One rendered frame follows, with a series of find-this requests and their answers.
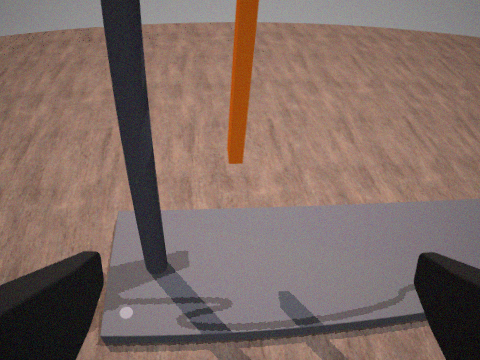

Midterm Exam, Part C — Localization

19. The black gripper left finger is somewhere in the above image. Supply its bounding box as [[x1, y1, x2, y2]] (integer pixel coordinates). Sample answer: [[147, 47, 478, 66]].
[[0, 251, 104, 360]]

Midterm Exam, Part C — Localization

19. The orange bar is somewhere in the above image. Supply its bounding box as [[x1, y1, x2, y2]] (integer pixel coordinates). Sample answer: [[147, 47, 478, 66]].
[[227, 0, 259, 164]]

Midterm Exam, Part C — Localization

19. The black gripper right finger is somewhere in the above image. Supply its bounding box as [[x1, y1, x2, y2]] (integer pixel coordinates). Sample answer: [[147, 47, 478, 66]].
[[413, 252, 480, 360]]

